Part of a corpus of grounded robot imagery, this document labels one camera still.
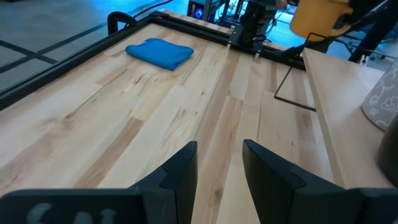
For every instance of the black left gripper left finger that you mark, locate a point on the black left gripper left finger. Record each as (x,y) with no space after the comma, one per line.
(177,193)

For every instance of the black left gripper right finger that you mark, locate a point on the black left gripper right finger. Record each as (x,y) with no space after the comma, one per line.
(280,196)

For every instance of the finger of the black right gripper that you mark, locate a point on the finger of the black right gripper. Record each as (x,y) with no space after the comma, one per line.
(343,21)

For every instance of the yellow mug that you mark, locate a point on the yellow mug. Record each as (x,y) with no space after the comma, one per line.
(314,17)

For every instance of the grey patterned ceramic mug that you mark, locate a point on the grey patterned ceramic mug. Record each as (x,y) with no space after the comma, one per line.
(384,99)

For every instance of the black mug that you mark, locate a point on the black mug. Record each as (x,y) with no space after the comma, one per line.
(390,155)

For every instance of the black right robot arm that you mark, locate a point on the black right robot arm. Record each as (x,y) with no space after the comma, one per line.
(252,21)

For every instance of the wooden shelf with black legs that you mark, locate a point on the wooden shelf with black legs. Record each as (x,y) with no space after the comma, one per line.
(342,109)

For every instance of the folded blue cloth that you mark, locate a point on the folded blue cloth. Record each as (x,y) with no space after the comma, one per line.
(161,53)

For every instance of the computer tower with purple lights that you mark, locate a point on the computer tower with purple lights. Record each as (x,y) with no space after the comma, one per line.
(196,9)

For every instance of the black aluminium table frame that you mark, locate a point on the black aluminium table frame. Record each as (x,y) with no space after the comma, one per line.
(62,67)

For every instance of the black frame clamp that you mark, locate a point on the black frame clamp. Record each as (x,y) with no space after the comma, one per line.
(119,18)

